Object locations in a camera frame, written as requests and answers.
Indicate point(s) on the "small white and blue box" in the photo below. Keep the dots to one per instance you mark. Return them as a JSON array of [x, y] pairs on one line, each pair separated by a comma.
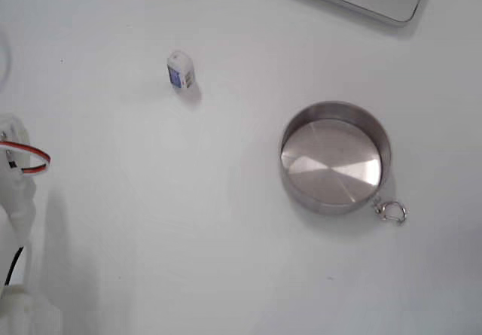
[[177, 73]]

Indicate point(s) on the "round metal bowl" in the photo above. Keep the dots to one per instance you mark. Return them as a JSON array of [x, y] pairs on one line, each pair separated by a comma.
[[331, 162]]

